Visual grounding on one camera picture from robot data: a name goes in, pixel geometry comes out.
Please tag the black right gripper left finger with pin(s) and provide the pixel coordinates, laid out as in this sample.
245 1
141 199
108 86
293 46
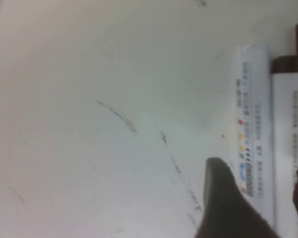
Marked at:
223 210

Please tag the all-white marker pen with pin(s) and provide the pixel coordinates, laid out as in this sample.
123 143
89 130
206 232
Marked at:
253 99

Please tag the white marker with black cap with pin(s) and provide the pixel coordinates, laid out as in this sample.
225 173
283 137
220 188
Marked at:
288 111

